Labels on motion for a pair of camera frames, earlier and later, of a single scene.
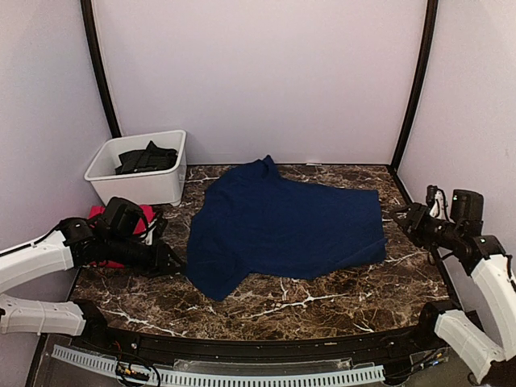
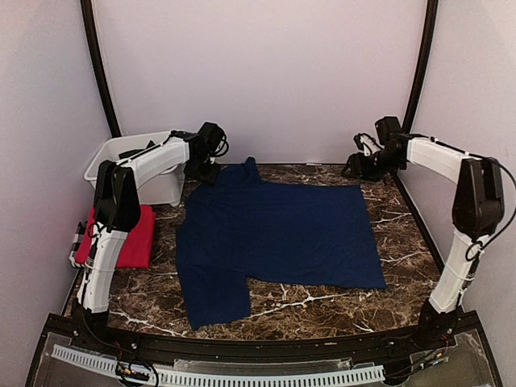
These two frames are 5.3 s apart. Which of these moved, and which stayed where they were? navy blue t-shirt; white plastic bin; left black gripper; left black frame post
Moved: navy blue t-shirt; left black gripper
Stayed: white plastic bin; left black frame post
